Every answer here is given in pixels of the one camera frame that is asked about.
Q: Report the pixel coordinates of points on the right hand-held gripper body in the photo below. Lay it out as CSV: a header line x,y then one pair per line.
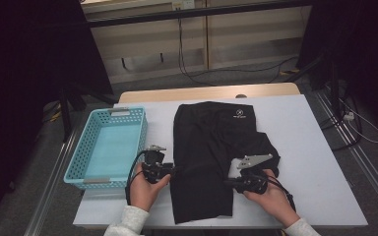
x,y
251,183

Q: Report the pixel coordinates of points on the white wall socket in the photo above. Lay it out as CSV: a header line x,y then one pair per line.
x,y
183,4

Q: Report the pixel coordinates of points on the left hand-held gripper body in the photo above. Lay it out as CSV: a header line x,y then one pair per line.
x,y
154,167

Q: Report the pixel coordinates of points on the wooden table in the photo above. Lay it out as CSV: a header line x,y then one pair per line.
x,y
193,92

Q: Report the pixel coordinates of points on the blue perforated plastic basket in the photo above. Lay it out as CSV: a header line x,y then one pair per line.
x,y
111,147

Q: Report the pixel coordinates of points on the beige wooden cabinet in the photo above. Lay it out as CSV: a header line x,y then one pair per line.
x,y
242,39

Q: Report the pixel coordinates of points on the person's left hand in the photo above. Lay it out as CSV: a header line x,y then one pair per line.
x,y
144,193

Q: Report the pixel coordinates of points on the black shorts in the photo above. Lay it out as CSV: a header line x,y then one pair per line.
x,y
203,147

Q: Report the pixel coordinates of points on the metal floor rail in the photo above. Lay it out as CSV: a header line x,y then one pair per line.
x,y
46,190
367,170

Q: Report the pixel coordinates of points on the person's right hand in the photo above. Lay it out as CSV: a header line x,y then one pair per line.
x,y
275,206

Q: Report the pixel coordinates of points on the black curtain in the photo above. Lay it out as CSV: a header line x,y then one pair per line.
x,y
357,49

